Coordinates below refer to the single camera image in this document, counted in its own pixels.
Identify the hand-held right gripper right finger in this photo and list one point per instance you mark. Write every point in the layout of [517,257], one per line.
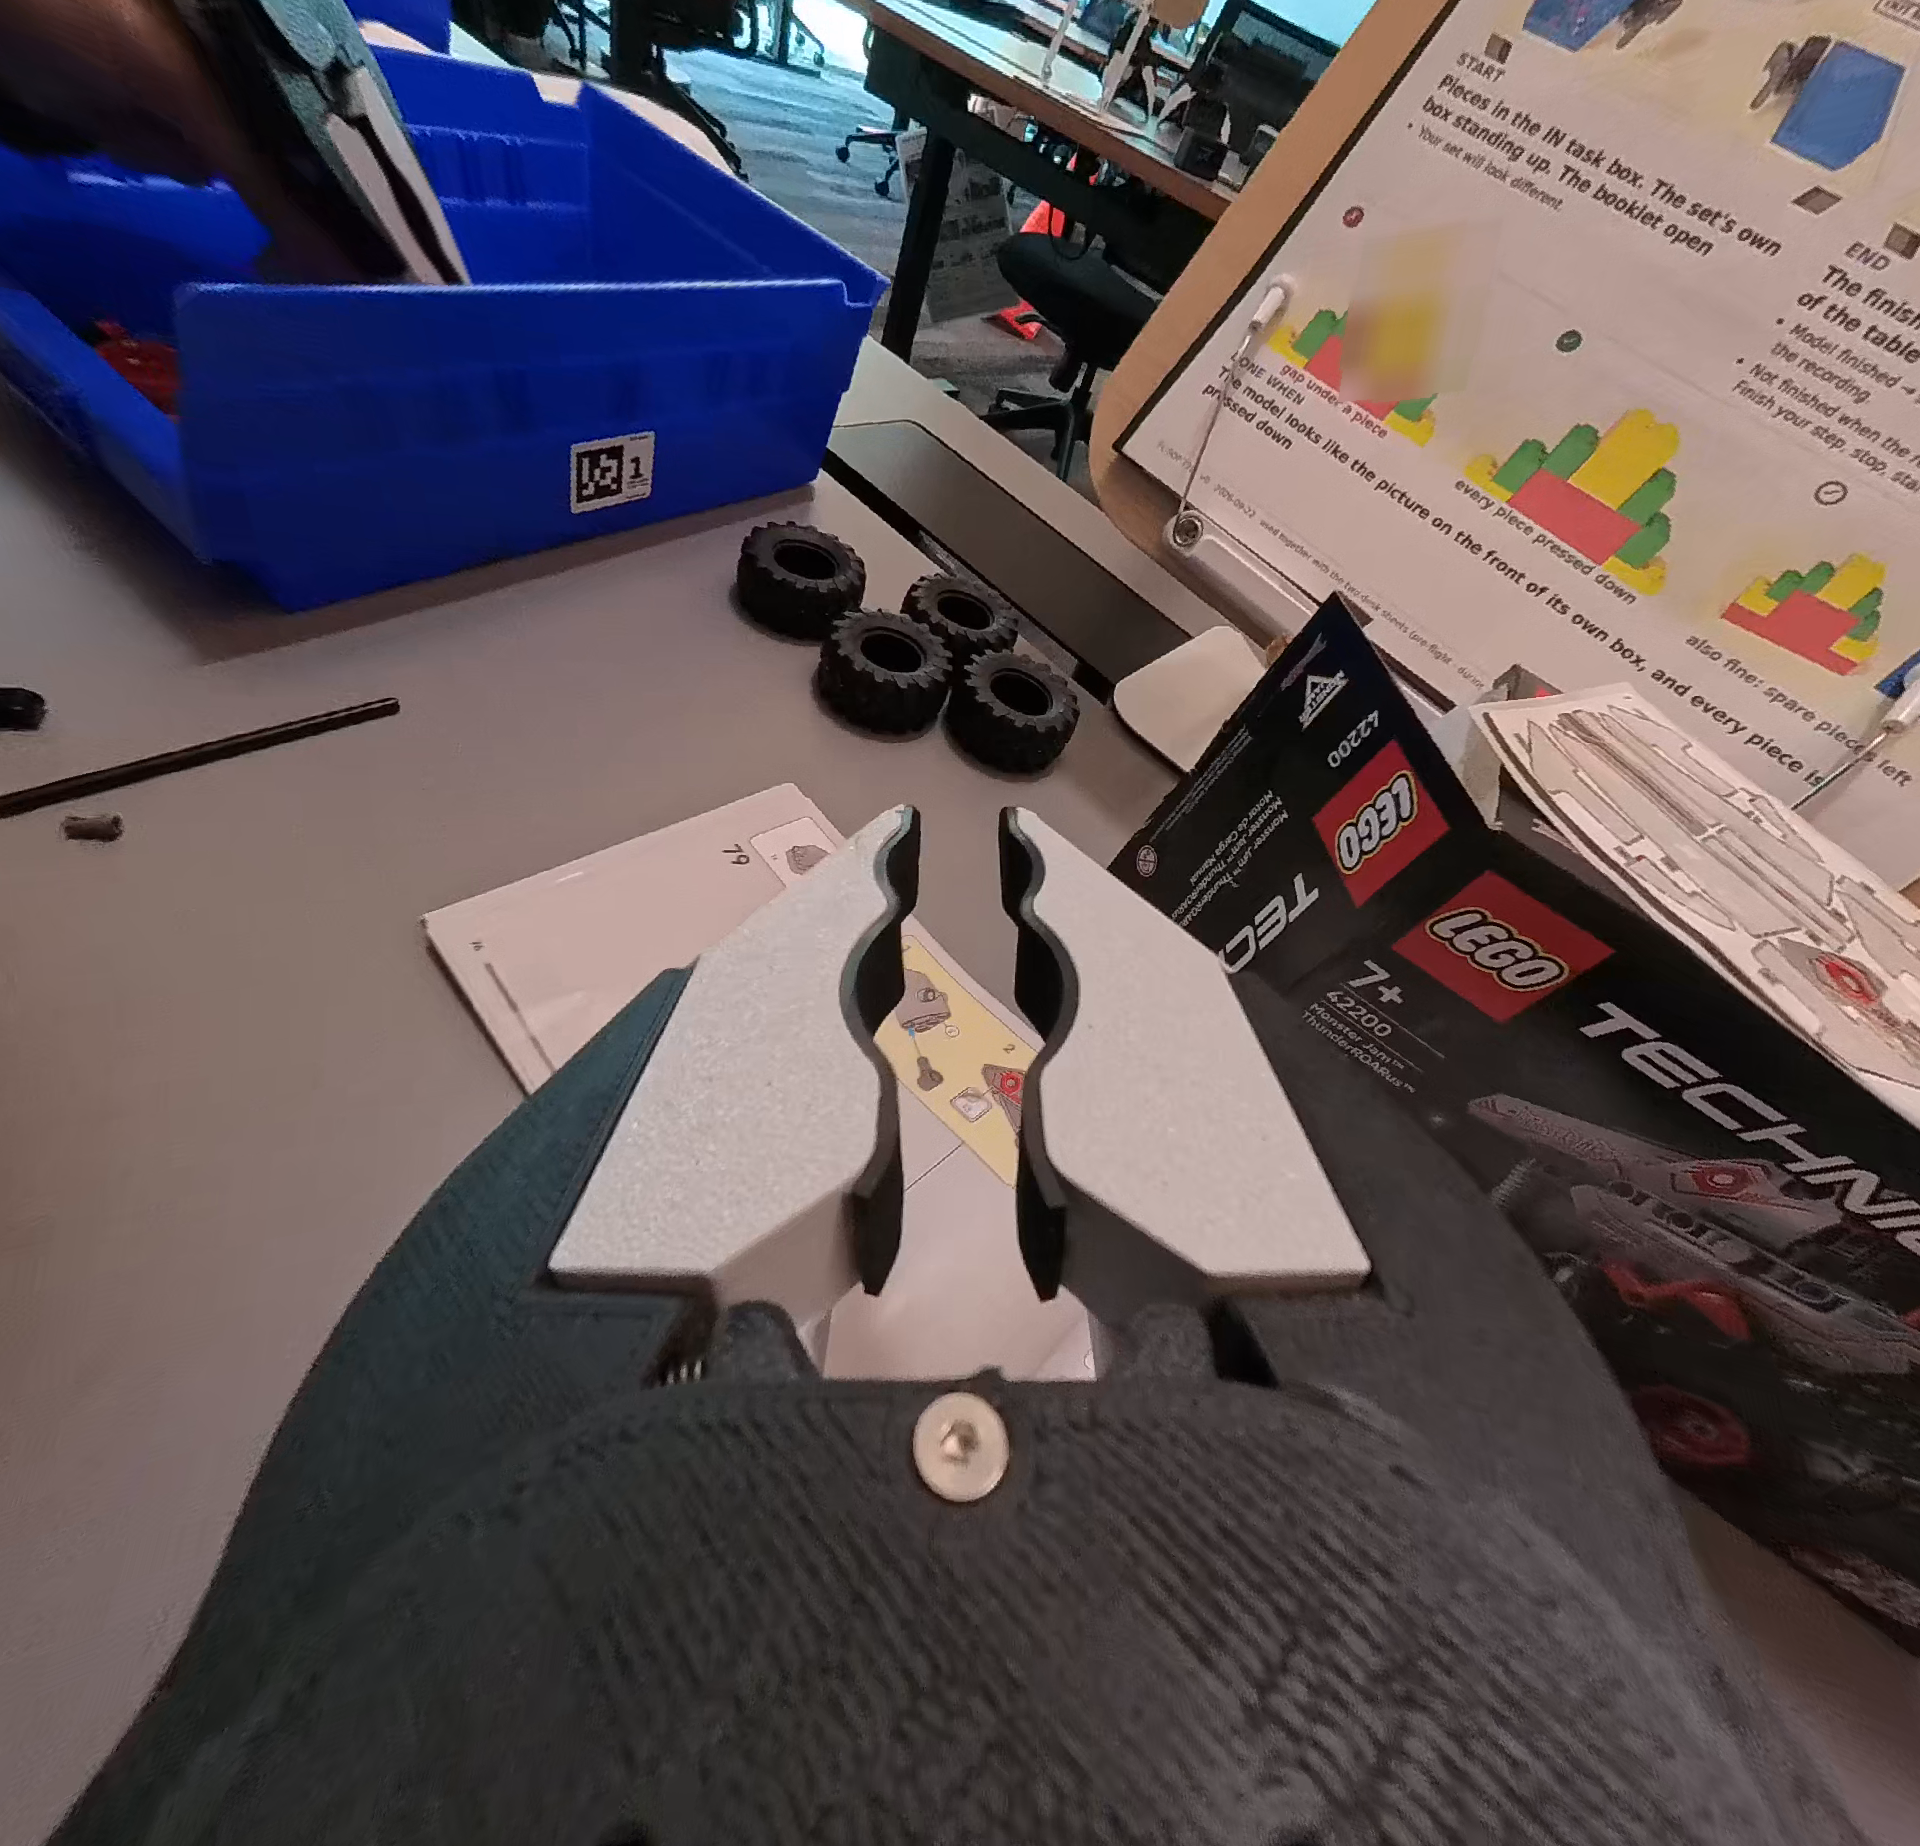
[1201,1112]

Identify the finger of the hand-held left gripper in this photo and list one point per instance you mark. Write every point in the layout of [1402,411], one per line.
[395,197]

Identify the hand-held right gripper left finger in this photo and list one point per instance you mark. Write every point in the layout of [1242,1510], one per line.
[737,1112]

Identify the blue tagged parts bin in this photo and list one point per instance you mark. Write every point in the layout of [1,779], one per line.
[449,377]

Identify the white instruction booklet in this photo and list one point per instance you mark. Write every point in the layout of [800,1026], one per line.
[599,931]

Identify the long black toy axle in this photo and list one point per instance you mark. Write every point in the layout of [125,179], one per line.
[193,757]

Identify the grey desk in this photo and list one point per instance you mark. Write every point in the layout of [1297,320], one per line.
[301,1053]

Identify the pile of small toy pieces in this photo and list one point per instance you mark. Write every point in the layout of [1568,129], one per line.
[141,360]

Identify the black toy set box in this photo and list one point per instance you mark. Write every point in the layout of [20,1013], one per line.
[1575,1127]

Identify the white stand foot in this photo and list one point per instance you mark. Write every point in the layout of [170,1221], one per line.
[1184,692]

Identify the toy sticker sheet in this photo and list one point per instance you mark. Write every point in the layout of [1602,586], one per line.
[1681,829]

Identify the long wooden table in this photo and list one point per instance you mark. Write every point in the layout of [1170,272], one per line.
[1019,92]

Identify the black toy rack piece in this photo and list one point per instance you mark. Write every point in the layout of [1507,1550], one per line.
[16,707]

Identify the black office chair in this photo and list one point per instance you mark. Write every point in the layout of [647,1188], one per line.
[1074,302]

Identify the clear acrylic stand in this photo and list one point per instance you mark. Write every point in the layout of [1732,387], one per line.
[1102,33]

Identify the white blue marker pen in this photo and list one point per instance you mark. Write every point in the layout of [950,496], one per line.
[1894,707]

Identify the black monitor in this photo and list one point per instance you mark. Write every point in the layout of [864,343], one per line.
[1266,60]

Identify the wooden board with instruction sheet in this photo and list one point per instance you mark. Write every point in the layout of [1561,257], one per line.
[1575,302]

